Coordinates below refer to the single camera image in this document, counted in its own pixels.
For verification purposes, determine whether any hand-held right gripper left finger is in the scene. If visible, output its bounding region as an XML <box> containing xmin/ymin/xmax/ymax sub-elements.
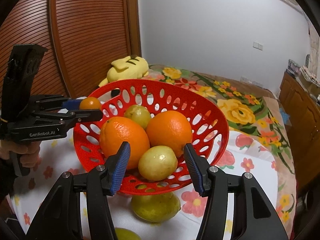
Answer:
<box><xmin>25</xmin><ymin>141</ymin><xmax>131</xmax><ymax>240</ymax></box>

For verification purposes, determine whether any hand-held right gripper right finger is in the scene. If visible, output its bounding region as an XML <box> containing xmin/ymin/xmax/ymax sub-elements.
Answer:
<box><xmin>183</xmin><ymin>143</ymin><xmax>289</xmax><ymax>240</ymax></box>

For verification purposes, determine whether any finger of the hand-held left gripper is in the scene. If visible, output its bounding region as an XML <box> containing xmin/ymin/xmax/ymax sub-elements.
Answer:
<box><xmin>30</xmin><ymin>94</ymin><xmax>82</xmax><ymax>113</ymax></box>
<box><xmin>32</xmin><ymin>109</ymin><xmax>104</xmax><ymax>130</ymax></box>

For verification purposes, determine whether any small mandarin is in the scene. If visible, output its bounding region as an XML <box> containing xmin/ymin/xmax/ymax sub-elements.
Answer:
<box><xmin>79</xmin><ymin>97</ymin><xmax>102</xmax><ymax>110</ymax></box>

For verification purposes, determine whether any large orange with stem mark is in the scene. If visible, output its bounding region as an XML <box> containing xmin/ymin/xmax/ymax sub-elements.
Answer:
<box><xmin>99</xmin><ymin>116</ymin><xmax>150</xmax><ymax>170</ymax></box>

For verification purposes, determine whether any yellow-green round fruit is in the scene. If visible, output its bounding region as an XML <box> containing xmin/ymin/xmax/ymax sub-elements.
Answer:
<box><xmin>138</xmin><ymin>146</ymin><xmax>178</xmax><ymax>181</ymax></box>

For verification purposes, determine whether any red plastic perforated basket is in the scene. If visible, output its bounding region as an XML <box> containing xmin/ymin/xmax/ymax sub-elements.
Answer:
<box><xmin>73</xmin><ymin>79</ymin><xmax>230</xmax><ymax>195</ymax></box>

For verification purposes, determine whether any yellow-green fruit with pointed tip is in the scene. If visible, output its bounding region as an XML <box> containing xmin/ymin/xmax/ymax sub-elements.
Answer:
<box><xmin>124</xmin><ymin>105</ymin><xmax>152</xmax><ymax>129</ymax></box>

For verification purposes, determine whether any large smooth orange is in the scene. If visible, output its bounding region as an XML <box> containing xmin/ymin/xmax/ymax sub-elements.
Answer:
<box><xmin>146</xmin><ymin>110</ymin><xmax>193</xmax><ymax>158</ymax></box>

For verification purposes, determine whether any person's left hand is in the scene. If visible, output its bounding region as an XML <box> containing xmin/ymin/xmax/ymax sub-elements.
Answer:
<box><xmin>0</xmin><ymin>140</ymin><xmax>42</xmax><ymax>167</ymax></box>

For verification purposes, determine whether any large yellow pear-shaped fruit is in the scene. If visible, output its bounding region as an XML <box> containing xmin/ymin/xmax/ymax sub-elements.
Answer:
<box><xmin>131</xmin><ymin>192</ymin><xmax>181</xmax><ymax>223</ymax></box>

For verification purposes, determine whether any white floral tablecloth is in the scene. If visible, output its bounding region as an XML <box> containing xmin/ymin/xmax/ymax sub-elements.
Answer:
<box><xmin>7</xmin><ymin>127</ymin><xmax>279</xmax><ymax>240</ymax></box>

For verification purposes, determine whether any yellow plush toy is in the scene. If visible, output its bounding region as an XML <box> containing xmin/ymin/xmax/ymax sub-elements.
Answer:
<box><xmin>98</xmin><ymin>54</ymin><xmax>150</xmax><ymax>87</ymax></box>

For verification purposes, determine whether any green round fruit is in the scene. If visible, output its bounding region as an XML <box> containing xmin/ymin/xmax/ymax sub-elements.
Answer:
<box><xmin>114</xmin><ymin>227</ymin><xmax>143</xmax><ymax>240</ymax></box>

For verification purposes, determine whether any floral blanket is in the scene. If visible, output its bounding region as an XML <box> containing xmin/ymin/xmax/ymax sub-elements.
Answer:
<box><xmin>147</xmin><ymin>64</ymin><xmax>304</xmax><ymax>240</ymax></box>

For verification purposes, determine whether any brown wooden slatted wardrobe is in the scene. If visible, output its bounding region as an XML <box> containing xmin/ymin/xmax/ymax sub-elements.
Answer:
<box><xmin>0</xmin><ymin>0</ymin><xmax>142</xmax><ymax>110</ymax></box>

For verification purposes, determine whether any blue cloth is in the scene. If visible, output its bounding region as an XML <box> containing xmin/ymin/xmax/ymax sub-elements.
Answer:
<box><xmin>279</xmin><ymin>107</ymin><xmax>290</xmax><ymax>125</ymax></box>

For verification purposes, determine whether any wooden cabinet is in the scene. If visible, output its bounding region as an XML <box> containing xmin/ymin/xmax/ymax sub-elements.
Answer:
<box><xmin>278</xmin><ymin>71</ymin><xmax>320</xmax><ymax>190</ymax></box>

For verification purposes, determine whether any cream curtain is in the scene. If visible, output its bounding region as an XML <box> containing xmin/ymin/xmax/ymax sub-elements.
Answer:
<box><xmin>306</xmin><ymin>27</ymin><xmax>320</xmax><ymax>68</ymax></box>

